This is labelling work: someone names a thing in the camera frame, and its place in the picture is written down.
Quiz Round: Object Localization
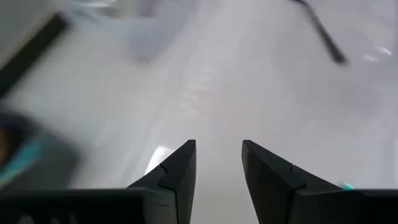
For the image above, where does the silver metal spoon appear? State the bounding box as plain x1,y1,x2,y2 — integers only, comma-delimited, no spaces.
289,0,349,66

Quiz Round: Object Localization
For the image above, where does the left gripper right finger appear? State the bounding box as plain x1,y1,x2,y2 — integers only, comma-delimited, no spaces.
241,139,398,224

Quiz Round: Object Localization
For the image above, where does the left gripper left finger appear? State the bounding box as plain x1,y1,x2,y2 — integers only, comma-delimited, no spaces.
0,139,197,224

